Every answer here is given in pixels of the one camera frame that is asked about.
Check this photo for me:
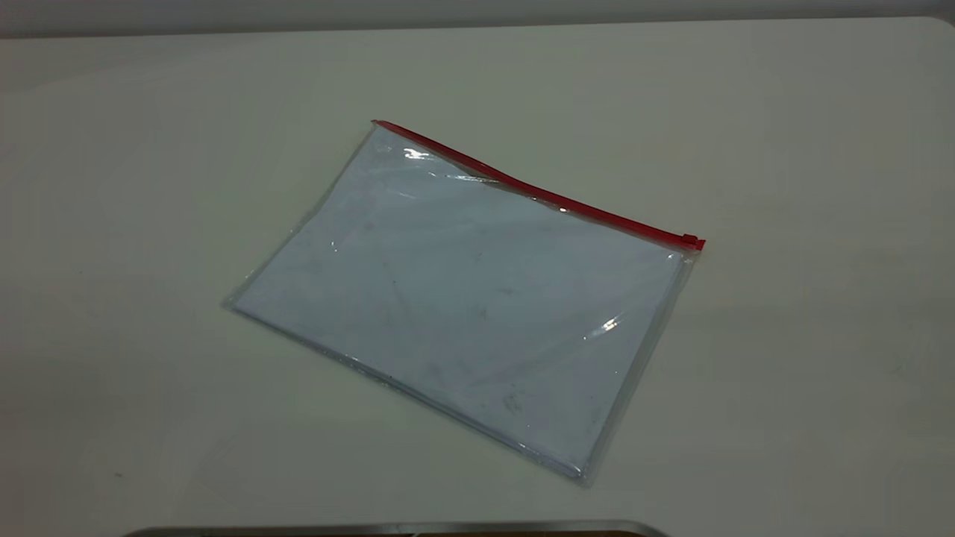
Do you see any clear plastic zipper bag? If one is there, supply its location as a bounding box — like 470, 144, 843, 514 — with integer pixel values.
222, 119, 706, 487

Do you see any white paper stack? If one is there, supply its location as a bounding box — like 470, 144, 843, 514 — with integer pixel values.
231, 131, 683, 478

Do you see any grey metal base edge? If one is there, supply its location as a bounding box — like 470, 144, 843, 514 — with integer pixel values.
123, 520, 670, 537

